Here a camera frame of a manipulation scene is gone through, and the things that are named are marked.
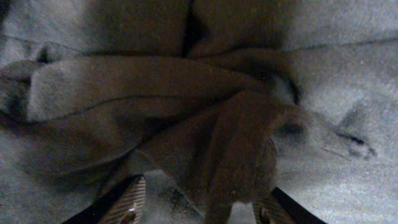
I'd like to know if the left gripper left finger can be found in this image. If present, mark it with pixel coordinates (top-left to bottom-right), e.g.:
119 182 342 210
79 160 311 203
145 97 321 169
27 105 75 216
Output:
64 175 146 224

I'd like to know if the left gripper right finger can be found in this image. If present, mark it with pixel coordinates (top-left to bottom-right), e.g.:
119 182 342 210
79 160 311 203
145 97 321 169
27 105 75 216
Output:
252 187 326 224

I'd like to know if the black t-shirt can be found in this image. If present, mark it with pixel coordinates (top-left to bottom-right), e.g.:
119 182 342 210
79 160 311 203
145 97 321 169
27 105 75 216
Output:
1 1 397 223

